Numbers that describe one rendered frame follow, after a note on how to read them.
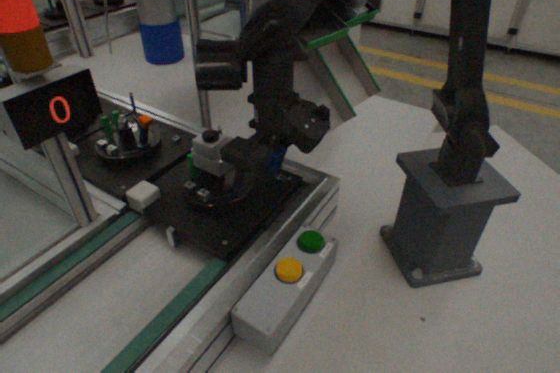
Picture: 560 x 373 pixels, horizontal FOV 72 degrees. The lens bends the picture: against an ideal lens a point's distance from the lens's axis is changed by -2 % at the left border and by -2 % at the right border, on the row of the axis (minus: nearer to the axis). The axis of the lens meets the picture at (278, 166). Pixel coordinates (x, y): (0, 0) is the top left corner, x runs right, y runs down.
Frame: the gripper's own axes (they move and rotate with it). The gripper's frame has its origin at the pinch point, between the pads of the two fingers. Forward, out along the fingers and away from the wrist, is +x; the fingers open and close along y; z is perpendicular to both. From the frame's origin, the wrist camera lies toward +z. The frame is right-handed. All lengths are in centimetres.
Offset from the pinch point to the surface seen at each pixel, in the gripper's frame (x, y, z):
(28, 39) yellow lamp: -20.6, -19.4, -22.4
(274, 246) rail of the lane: 13.4, -5.4, 3.6
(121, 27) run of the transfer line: 19, 69, -130
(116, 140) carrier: 10.3, -1.5, -40.6
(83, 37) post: 15, 44, -120
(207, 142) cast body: 0.7, -1.5, -12.7
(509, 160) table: 23, 60, 34
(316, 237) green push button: 12.2, -0.9, 9.0
